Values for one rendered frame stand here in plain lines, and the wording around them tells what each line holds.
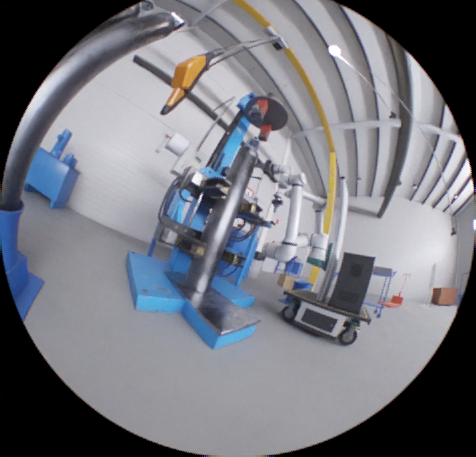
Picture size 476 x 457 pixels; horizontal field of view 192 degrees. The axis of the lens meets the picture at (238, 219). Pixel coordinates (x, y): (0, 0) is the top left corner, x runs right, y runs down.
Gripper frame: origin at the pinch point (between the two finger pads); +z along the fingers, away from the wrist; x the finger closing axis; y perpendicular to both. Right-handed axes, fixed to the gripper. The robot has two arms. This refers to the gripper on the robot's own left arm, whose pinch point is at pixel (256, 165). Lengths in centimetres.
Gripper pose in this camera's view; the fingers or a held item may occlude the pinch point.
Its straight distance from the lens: 133.4
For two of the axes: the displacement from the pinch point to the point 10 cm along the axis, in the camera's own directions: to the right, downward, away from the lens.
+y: -3.2, -3.0, -9.0
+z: -8.9, -2.5, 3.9
